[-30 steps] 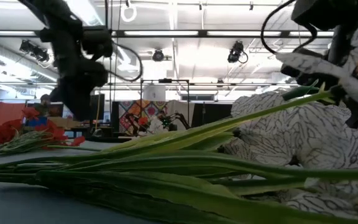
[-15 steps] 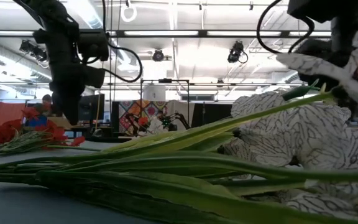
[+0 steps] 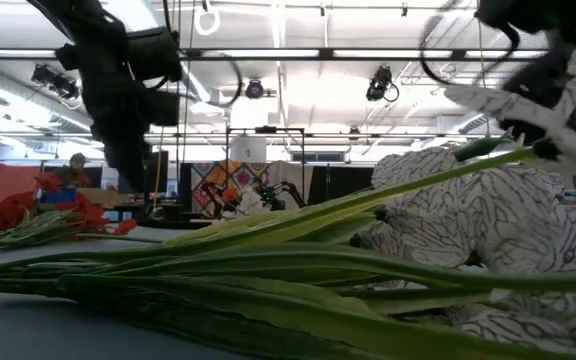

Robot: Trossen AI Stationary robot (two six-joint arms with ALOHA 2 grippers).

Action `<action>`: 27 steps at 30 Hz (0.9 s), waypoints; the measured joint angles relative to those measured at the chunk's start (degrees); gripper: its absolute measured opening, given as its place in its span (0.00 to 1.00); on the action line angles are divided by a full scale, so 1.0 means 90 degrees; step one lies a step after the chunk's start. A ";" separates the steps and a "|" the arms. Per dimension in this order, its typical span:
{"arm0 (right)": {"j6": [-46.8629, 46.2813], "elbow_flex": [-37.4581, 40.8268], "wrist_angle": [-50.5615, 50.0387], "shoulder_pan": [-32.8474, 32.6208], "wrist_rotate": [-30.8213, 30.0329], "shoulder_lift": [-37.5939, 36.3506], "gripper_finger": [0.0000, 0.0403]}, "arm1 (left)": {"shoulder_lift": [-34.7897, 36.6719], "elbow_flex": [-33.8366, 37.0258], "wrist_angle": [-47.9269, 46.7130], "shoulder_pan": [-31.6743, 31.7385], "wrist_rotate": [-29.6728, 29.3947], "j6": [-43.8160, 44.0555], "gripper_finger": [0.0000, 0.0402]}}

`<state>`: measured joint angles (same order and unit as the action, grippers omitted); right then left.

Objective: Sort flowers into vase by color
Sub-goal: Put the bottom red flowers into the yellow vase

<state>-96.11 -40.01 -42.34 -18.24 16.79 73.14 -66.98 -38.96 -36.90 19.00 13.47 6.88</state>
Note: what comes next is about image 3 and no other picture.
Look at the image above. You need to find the blue table mat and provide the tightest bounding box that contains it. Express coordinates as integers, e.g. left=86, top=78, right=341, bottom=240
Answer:
left=0, top=228, right=254, bottom=360

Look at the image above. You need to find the blue box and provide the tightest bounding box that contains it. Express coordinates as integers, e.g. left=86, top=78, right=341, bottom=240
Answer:
left=40, top=187, right=77, bottom=204

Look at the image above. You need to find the person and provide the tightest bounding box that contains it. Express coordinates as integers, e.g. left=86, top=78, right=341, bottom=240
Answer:
left=65, top=152, right=92, bottom=189

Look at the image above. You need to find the black metal stand frame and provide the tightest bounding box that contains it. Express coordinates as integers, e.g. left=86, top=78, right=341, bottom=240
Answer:
left=224, top=126, right=306, bottom=209

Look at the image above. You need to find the white artificial flower spray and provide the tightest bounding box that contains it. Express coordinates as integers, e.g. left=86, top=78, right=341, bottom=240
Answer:
left=0, top=24, right=576, bottom=354

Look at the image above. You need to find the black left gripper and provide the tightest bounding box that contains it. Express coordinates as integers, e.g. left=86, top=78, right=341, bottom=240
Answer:
left=55, top=28, right=183, bottom=194

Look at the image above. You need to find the orange cloth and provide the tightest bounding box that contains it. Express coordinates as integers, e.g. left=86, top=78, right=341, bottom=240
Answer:
left=0, top=163, right=44, bottom=201

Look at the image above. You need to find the black camera with cable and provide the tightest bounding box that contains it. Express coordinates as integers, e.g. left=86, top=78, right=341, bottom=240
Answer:
left=365, top=65, right=400, bottom=104

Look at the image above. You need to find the round black ceiling camera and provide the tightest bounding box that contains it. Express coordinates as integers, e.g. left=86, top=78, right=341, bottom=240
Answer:
left=244, top=78, right=265, bottom=100

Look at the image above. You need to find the yellow hanging cable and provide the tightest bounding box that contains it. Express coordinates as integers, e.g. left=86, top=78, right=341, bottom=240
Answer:
left=151, top=149, right=164, bottom=211

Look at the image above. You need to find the black ceiling spotlight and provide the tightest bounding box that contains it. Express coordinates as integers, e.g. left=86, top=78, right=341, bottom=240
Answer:
left=30, top=63, right=82, bottom=101

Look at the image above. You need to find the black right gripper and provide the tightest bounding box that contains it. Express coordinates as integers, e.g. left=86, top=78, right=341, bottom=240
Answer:
left=475, top=0, right=576, bottom=109

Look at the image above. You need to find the white hanging ring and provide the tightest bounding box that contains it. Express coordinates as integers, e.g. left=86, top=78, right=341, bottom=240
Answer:
left=192, top=4, right=222, bottom=37

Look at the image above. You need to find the colourful patchwork quilt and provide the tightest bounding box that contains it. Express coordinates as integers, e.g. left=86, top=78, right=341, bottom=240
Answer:
left=190, top=160, right=275, bottom=217

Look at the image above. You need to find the magenta tulip green stem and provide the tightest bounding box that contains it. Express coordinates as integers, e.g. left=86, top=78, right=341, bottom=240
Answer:
left=57, top=272, right=576, bottom=360

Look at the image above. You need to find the large black computer monitor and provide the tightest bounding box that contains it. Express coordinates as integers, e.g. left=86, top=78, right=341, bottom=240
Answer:
left=142, top=150, right=170, bottom=196

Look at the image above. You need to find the black partition screen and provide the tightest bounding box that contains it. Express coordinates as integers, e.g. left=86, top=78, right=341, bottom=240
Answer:
left=311, top=165, right=375, bottom=202

